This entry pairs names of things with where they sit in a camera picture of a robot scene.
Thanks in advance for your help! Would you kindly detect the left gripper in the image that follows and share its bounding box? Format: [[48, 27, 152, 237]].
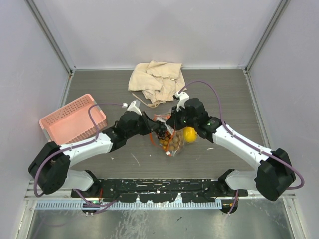
[[125, 111, 159, 139]]

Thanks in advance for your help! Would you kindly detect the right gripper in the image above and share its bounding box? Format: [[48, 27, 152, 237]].
[[167, 104, 198, 130]]

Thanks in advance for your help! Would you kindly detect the fake black grape bunch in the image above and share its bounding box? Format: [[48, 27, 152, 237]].
[[155, 124, 167, 139]]

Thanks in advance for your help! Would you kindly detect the clear zip top bag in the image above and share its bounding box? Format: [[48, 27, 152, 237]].
[[149, 113, 199, 157]]

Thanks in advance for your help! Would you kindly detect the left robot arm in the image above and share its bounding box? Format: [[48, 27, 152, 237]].
[[28, 111, 166, 197]]

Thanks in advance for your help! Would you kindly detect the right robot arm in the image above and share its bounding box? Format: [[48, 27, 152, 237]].
[[167, 96, 296, 201]]

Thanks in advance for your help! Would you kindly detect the fake brown longan bunch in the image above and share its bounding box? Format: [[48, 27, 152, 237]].
[[167, 131, 184, 154]]

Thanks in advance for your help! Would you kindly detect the fake lemon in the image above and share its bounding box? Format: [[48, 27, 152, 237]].
[[183, 127, 197, 143]]

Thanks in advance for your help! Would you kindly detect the pink plastic basket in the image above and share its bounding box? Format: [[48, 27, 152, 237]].
[[39, 94, 96, 145]]

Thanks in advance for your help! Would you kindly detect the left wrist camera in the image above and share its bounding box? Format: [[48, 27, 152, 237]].
[[122, 100, 142, 115]]

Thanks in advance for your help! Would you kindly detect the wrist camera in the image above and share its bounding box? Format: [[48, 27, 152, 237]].
[[122, 100, 142, 115], [173, 91, 189, 111]]

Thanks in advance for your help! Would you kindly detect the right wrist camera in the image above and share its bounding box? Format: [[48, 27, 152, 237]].
[[173, 91, 189, 111]]

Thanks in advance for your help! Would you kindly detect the beige cloth drawstring bag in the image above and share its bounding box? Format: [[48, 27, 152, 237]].
[[128, 60, 187, 108]]

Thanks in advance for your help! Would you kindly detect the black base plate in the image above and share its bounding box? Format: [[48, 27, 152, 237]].
[[81, 179, 236, 203]]

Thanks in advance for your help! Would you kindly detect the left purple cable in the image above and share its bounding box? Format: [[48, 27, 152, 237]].
[[34, 103, 128, 198]]

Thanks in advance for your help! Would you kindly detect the purple cable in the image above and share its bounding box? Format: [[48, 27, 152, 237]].
[[178, 80, 305, 190], [34, 103, 128, 198]]

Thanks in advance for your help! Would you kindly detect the aluminium frame rail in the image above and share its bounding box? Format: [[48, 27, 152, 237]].
[[24, 180, 75, 200]]

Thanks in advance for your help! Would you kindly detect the grey slotted cable duct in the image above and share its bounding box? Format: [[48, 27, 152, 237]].
[[35, 199, 222, 210]]

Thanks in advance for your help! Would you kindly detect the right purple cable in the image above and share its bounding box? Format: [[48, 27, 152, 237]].
[[178, 80, 305, 190]]

